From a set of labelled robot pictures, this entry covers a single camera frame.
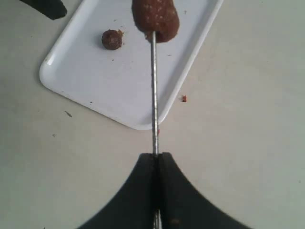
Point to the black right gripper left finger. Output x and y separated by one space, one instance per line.
131 207

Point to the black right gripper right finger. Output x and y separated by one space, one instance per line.
183 207

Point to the thin metal skewer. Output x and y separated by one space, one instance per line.
155 140

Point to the red meatball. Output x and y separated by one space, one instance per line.
112 39
159 16

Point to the white rectangular plastic tray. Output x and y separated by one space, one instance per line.
117 83

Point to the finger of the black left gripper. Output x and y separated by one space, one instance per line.
53 9

